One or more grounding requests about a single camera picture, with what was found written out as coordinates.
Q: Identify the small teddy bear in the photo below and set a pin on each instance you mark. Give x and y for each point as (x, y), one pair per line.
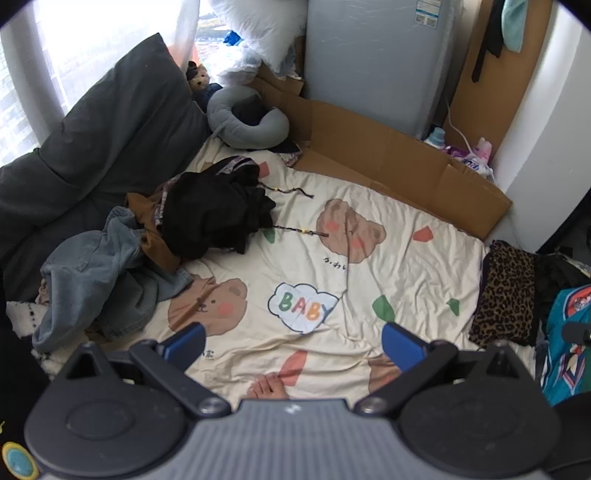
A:
(198, 81)

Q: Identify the white pillow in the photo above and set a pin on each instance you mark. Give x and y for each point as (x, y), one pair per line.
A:
(263, 27)

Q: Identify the blue denim jeans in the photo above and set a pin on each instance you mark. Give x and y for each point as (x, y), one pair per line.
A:
(87, 277)

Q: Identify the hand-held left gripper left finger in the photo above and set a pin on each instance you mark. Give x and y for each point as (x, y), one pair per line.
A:
(184, 344)

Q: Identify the blue plastic piece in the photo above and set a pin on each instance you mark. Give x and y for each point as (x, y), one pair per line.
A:
(232, 38)

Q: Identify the leopard print cloth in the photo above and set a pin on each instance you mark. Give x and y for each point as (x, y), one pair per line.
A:
(505, 295)

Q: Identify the upright cardboard sheet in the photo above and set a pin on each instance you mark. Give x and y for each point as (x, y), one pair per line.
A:
(498, 92)

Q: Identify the grey neck pillow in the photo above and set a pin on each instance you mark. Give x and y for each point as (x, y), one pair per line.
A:
(221, 106)

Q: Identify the dark grey pillow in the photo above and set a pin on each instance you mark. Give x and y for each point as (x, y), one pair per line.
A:
(106, 134)

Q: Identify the flattened cardboard box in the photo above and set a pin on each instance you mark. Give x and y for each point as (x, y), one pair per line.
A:
(369, 152)

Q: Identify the teal printed bag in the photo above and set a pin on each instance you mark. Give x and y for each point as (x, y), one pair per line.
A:
(570, 350)

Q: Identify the purple white packet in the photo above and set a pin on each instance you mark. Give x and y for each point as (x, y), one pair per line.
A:
(461, 154)

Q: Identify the dark cloth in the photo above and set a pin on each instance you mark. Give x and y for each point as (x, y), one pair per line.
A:
(249, 113)

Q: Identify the clear plastic bag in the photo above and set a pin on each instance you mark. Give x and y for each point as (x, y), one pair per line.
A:
(238, 64)

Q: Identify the brown garment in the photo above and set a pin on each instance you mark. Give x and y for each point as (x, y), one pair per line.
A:
(154, 249)

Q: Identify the cream bear print bed sheet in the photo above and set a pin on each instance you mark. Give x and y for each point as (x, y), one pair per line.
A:
(401, 277)

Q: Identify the teal yellow round badge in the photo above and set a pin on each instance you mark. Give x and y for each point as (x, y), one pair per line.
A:
(18, 459)

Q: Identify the white fuzzy blanket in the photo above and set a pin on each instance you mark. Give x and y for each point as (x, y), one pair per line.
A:
(18, 316)

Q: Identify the black shorts with patterned panels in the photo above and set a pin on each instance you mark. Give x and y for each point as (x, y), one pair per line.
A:
(203, 217)

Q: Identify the blue capped bottle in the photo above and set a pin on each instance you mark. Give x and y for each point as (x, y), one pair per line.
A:
(436, 137)

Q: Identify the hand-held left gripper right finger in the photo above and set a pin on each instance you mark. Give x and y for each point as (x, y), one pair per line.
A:
(401, 347)

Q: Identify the sheer white curtain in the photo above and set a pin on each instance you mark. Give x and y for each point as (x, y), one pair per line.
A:
(187, 27)

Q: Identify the teal towel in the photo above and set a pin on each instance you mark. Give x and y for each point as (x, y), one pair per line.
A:
(512, 23)

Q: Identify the floral patterned cloth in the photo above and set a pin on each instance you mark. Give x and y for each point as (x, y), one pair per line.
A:
(291, 157)

